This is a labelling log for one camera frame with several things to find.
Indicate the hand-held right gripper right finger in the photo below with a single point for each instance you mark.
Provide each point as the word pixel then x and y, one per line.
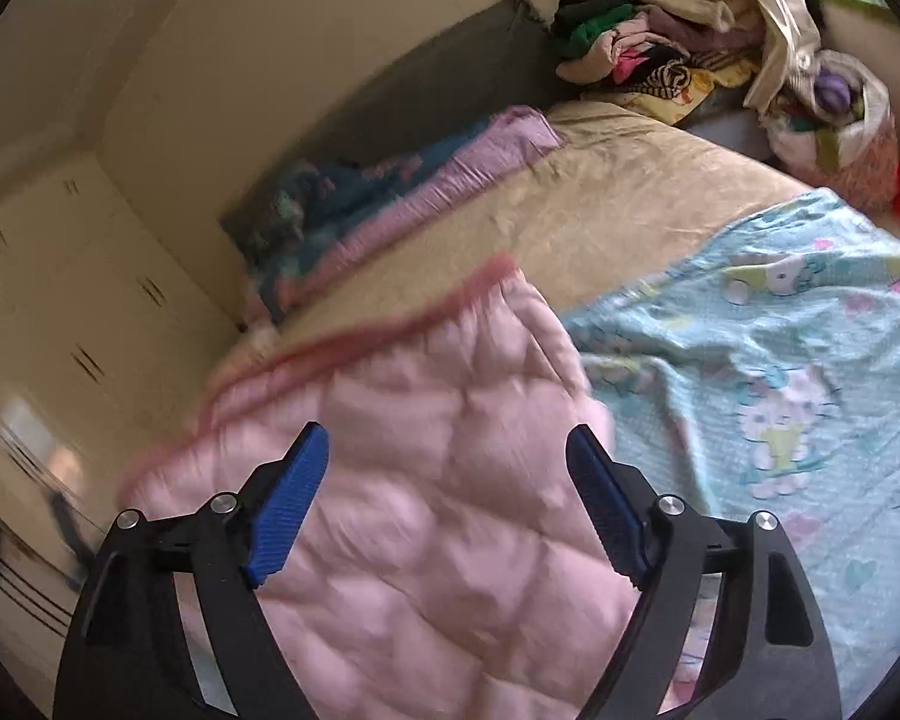
pixel 604 502

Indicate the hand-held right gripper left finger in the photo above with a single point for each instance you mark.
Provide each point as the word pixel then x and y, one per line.
pixel 292 510

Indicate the pink quilted jacket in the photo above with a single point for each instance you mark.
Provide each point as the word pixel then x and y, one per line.
pixel 435 502

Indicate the pile of mixed clothes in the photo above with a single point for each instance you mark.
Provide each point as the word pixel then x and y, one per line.
pixel 645 37

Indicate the light blue cartoon printed sheet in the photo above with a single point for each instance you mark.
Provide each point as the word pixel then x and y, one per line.
pixel 757 360

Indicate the bed with beige sheet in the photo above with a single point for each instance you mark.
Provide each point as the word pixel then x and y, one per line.
pixel 607 217

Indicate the white wardrobe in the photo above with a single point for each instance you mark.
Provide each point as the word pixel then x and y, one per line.
pixel 82 300

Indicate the pink and floral quilt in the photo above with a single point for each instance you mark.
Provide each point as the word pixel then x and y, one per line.
pixel 420 180

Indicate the bag with purple item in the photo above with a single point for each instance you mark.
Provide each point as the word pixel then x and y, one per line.
pixel 832 120

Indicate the dark grey headboard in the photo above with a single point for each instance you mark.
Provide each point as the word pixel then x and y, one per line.
pixel 450 82

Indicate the white curtain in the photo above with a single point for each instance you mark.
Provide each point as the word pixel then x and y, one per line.
pixel 784 22

